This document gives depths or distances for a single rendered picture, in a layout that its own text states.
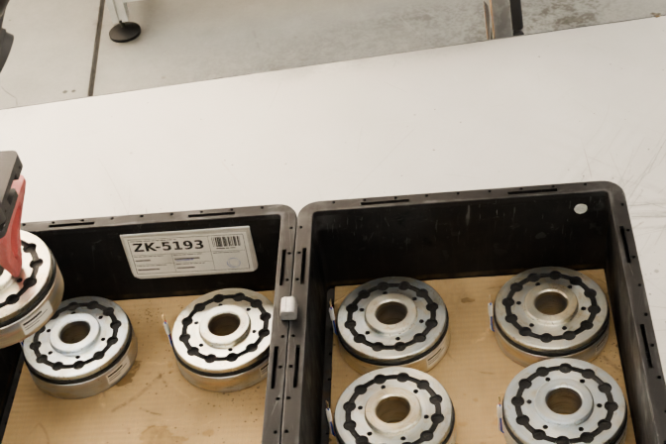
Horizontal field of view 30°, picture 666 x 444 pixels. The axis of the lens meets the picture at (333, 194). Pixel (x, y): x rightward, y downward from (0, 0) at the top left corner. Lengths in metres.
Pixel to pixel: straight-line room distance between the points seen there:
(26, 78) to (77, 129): 1.41
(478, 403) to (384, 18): 2.02
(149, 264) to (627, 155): 0.62
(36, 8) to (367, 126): 1.89
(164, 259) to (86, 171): 0.44
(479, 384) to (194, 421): 0.26
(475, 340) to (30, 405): 0.42
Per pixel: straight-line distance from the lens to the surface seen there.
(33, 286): 1.00
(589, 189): 1.16
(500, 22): 1.88
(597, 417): 1.07
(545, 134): 1.57
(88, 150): 1.67
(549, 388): 1.08
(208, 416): 1.14
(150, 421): 1.15
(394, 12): 3.07
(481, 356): 1.15
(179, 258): 1.21
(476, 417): 1.11
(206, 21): 3.16
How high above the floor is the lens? 1.71
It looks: 42 degrees down
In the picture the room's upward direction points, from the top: 10 degrees counter-clockwise
